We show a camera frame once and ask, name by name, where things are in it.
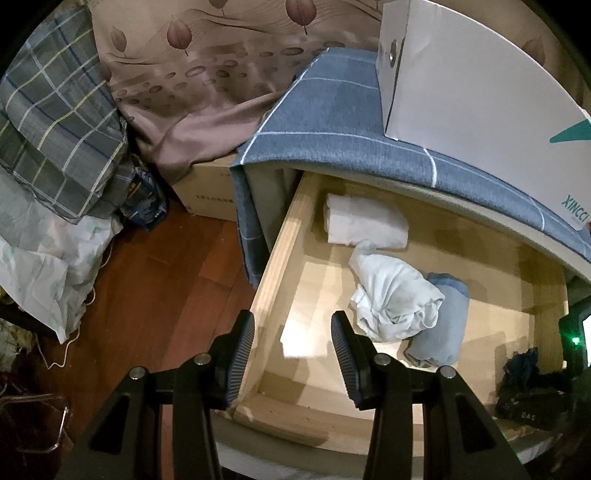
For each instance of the dark blue underwear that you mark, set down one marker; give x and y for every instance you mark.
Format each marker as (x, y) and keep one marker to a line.
(521, 364)

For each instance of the white leaf printed cloth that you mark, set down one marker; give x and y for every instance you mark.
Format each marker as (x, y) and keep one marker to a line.
(41, 258)

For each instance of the light blue underwear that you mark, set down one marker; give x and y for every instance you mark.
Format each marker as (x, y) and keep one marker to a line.
(443, 332)

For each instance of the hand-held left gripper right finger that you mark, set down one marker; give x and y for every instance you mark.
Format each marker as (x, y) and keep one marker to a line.
(346, 360)

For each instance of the white underwear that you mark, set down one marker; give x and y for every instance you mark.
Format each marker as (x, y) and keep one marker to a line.
(392, 295)
(364, 221)

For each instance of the grey plaid quilt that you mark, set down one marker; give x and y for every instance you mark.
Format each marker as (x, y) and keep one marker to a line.
(51, 124)

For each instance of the blue snack packet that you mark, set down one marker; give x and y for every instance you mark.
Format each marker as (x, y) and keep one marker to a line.
(143, 198)

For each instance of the brown cardboard box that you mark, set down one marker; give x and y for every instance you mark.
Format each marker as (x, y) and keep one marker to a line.
(207, 189)

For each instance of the leaf printed curtain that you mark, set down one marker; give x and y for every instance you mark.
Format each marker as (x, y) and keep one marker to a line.
(207, 83)

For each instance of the white nightstand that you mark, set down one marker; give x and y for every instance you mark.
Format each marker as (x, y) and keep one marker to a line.
(272, 189)

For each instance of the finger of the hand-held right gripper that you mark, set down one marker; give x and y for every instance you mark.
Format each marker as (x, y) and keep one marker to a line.
(531, 401)

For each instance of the blue checked cloth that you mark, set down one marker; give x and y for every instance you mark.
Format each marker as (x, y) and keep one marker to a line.
(332, 120)

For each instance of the wooden drawer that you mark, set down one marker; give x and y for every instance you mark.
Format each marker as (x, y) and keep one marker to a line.
(485, 286)

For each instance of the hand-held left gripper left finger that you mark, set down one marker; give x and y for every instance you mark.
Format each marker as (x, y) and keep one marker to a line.
(240, 355)

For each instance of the white cardboard box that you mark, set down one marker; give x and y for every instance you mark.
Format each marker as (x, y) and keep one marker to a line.
(485, 92)

